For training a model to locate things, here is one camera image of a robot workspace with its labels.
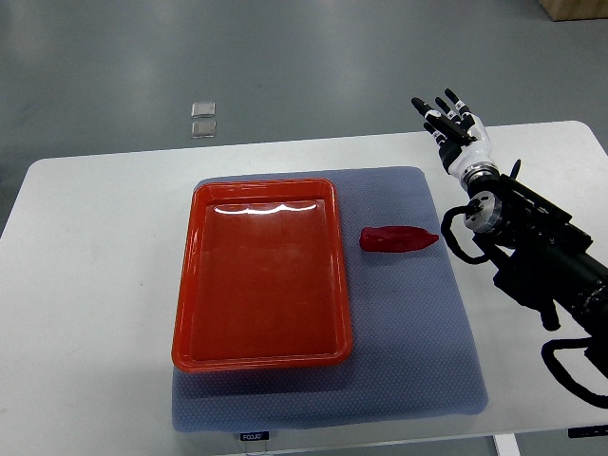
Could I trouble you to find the red pepper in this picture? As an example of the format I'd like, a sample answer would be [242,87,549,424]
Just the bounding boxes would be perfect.
[359,226,439,253]

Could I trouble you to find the black table label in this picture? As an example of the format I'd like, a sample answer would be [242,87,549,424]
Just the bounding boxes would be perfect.
[239,431,270,442]

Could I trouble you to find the upper metal floor plate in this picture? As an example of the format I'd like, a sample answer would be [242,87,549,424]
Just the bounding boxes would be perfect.
[191,101,216,119]

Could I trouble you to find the white table leg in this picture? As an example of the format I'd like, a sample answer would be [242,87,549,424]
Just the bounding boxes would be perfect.
[493,433,522,456]

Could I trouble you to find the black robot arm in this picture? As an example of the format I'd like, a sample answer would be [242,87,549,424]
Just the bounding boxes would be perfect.
[441,164,607,409]

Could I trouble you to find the blue grey mesh mat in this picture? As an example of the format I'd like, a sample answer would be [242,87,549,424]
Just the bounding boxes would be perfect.
[172,166,488,433]

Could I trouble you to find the wooden box corner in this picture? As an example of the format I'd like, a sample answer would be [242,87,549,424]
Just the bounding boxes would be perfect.
[540,0,607,21]

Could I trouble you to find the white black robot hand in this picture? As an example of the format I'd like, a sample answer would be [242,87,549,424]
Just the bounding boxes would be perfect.
[411,88,496,184]

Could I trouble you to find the black table control panel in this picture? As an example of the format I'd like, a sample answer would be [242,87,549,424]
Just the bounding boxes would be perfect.
[567,425,608,439]

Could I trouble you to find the red plastic tray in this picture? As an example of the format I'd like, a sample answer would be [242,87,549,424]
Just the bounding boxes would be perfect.
[172,179,353,373]

